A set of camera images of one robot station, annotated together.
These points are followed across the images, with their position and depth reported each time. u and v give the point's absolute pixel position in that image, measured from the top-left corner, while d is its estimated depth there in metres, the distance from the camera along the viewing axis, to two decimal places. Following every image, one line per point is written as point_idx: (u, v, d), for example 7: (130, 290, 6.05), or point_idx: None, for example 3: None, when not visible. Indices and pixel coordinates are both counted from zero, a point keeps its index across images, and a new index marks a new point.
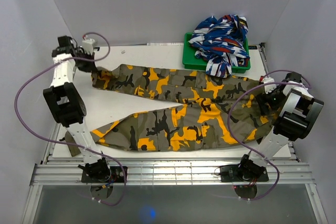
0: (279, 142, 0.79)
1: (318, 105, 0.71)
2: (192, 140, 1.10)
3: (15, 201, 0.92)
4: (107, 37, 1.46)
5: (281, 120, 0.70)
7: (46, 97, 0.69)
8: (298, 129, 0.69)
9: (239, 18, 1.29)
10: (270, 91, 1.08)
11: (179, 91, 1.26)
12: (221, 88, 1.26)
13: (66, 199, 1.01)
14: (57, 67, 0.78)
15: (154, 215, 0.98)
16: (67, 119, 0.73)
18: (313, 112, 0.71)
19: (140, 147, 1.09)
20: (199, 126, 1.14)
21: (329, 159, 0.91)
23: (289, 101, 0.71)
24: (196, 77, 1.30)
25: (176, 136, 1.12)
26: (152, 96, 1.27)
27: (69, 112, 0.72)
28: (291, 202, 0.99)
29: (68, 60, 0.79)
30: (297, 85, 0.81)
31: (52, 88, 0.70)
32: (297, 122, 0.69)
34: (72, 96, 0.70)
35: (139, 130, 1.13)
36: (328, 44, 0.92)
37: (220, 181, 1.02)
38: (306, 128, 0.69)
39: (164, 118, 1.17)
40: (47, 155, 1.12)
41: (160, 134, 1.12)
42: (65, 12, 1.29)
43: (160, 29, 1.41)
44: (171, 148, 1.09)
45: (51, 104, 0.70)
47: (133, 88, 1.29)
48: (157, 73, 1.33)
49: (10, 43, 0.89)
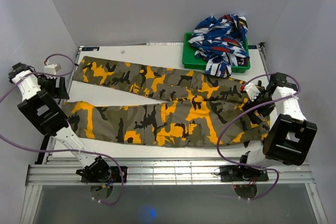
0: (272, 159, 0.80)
1: (312, 129, 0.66)
2: (177, 137, 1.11)
3: (16, 202, 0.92)
4: (107, 37, 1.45)
5: (274, 149, 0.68)
7: (24, 111, 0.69)
8: (292, 158, 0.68)
9: (238, 18, 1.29)
10: (255, 97, 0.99)
11: (174, 91, 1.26)
12: (216, 89, 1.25)
13: (66, 200, 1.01)
14: (22, 84, 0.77)
15: (154, 215, 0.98)
16: (52, 127, 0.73)
18: (308, 138, 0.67)
19: (127, 139, 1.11)
20: (187, 124, 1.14)
21: (329, 159, 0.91)
23: (280, 129, 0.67)
24: (192, 77, 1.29)
25: (163, 131, 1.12)
26: (147, 94, 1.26)
27: (51, 122, 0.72)
28: (290, 202, 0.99)
29: (30, 75, 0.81)
30: (287, 97, 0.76)
31: (27, 100, 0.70)
32: (291, 150, 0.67)
34: (50, 102, 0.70)
35: (128, 123, 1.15)
36: (328, 44, 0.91)
37: (220, 180, 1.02)
38: (301, 155, 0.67)
39: (153, 113, 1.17)
40: (47, 155, 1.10)
41: (147, 128, 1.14)
42: (64, 12, 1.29)
43: (159, 29, 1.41)
44: (157, 144, 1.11)
45: (30, 117, 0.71)
47: (129, 85, 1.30)
48: (154, 72, 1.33)
49: (10, 43, 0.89)
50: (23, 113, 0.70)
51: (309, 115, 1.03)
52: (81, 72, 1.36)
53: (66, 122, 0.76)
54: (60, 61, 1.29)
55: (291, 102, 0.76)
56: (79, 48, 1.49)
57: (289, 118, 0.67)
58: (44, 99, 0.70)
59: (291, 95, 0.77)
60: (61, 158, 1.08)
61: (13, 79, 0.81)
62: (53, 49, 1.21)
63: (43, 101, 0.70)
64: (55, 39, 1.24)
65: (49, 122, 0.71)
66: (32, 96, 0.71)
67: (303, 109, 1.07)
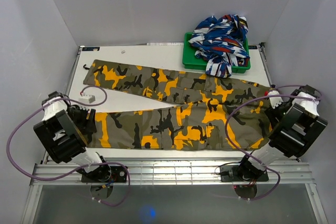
0: (274, 152, 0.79)
1: (322, 124, 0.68)
2: (196, 140, 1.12)
3: (16, 202, 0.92)
4: (107, 37, 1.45)
5: (277, 135, 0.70)
7: (38, 132, 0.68)
8: (293, 148, 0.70)
9: (239, 18, 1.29)
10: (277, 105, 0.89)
11: (187, 94, 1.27)
12: (230, 93, 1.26)
13: (66, 200, 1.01)
14: (47, 108, 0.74)
15: (155, 215, 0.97)
16: (67, 153, 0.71)
18: (313, 131, 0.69)
19: (144, 145, 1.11)
20: (203, 126, 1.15)
21: (329, 158, 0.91)
23: (290, 116, 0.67)
24: (206, 81, 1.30)
25: (179, 135, 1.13)
26: (160, 98, 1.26)
27: (66, 147, 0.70)
28: (291, 202, 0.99)
29: (58, 99, 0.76)
30: (307, 100, 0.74)
31: (44, 122, 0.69)
32: (295, 140, 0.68)
34: (66, 126, 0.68)
35: (144, 128, 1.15)
36: (328, 44, 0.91)
37: (220, 181, 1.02)
38: (303, 147, 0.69)
39: (168, 117, 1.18)
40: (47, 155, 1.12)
41: (164, 131, 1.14)
42: (65, 12, 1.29)
43: (160, 30, 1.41)
44: (175, 147, 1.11)
45: (45, 139, 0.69)
47: (142, 88, 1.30)
48: (166, 75, 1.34)
49: (11, 43, 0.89)
50: (38, 134, 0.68)
51: None
52: (93, 76, 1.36)
53: (83, 148, 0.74)
54: (61, 61, 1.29)
55: (309, 105, 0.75)
56: (80, 48, 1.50)
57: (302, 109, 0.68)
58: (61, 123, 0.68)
59: (311, 98, 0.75)
60: None
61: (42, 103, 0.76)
62: (53, 49, 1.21)
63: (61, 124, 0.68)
64: (56, 39, 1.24)
65: (63, 147, 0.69)
66: (51, 118, 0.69)
67: None
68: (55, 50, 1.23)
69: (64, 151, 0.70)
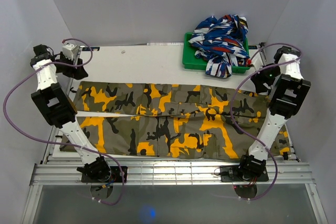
0: (277, 124, 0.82)
1: (305, 87, 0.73)
2: (192, 148, 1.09)
3: (16, 201, 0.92)
4: (107, 37, 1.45)
5: (274, 103, 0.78)
7: (36, 102, 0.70)
8: (289, 109, 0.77)
9: (239, 18, 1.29)
10: None
11: (182, 108, 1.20)
12: (226, 104, 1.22)
13: (66, 200, 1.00)
14: (40, 73, 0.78)
15: (154, 215, 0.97)
16: (60, 119, 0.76)
18: (302, 94, 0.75)
19: (139, 151, 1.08)
20: (201, 134, 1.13)
21: (330, 159, 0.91)
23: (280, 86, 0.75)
24: (200, 92, 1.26)
25: (176, 143, 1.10)
26: (155, 114, 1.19)
27: (60, 114, 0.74)
28: (290, 202, 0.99)
29: (49, 64, 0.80)
30: (289, 62, 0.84)
31: (40, 91, 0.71)
32: (287, 103, 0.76)
34: (62, 96, 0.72)
35: (140, 134, 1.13)
36: (329, 44, 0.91)
37: (220, 181, 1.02)
38: (296, 107, 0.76)
39: (166, 123, 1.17)
40: (47, 155, 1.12)
41: (160, 139, 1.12)
42: (65, 11, 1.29)
43: (160, 30, 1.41)
44: (171, 155, 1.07)
45: (41, 106, 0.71)
47: (134, 107, 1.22)
48: (159, 90, 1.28)
49: (11, 43, 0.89)
50: (35, 102, 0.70)
51: (310, 115, 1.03)
52: (80, 99, 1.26)
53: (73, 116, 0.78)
54: None
55: (293, 66, 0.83)
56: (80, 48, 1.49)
57: (287, 77, 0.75)
58: (57, 94, 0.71)
59: (293, 60, 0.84)
60: (61, 158, 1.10)
61: (34, 66, 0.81)
62: (53, 48, 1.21)
63: (55, 94, 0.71)
64: (56, 39, 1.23)
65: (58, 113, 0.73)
66: (46, 87, 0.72)
67: (304, 109, 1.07)
68: (54, 50, 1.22)
69: (58, 116, 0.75)
